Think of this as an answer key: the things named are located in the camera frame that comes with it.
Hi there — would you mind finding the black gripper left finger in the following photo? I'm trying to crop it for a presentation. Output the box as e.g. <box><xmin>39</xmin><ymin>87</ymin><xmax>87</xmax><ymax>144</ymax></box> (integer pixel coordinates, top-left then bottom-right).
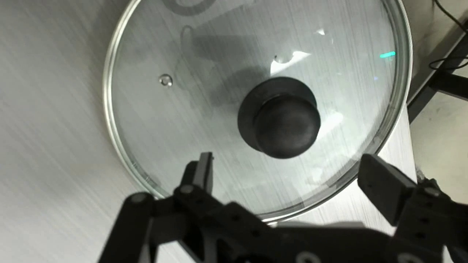
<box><xmin>99</xmin><ymin>150</ymin><xmax>215</xmax><ymax>263</ymax></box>

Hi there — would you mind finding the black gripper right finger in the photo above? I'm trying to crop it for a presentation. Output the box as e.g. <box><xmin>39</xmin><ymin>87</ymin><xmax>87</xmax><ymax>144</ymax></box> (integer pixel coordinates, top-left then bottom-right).
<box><xmin>356</xmin><ymin>153</ymin><xmax>468</xmax><ymax>263</ymax></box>

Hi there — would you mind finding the thin black cable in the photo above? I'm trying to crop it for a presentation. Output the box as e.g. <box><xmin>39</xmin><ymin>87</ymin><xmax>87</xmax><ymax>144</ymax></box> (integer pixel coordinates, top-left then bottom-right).
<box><xmin>430</xmin><ymin>0</ymin><xmax>468</xmax><ymax>36</ymax></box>

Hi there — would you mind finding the black metal cart frame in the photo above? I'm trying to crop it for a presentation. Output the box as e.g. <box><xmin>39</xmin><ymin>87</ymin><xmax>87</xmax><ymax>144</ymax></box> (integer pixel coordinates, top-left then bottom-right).
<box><xmin>406</xmin><ymin>27</ymin><xmax>468</xmax><ymax>122</ymax></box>

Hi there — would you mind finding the glass pot lid black knob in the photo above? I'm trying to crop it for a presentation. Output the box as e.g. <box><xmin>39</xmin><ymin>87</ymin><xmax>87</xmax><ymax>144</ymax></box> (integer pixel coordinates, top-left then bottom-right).
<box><xmin>102</xmin><ymin>0</ymin><xmax>415</xmax><ymax>224</ymax></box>

